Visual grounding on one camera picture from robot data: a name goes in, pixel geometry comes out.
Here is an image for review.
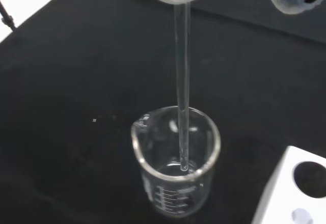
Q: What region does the black bench cloth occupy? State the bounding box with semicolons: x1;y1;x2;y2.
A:
0;0;326;224

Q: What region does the black tripod leg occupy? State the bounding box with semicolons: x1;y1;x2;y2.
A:
0;1;16;31

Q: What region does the white test tube rack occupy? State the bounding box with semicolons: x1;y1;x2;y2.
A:
251;145;326;224

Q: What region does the clear glass beaker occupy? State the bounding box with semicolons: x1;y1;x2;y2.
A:
130;106;221;219

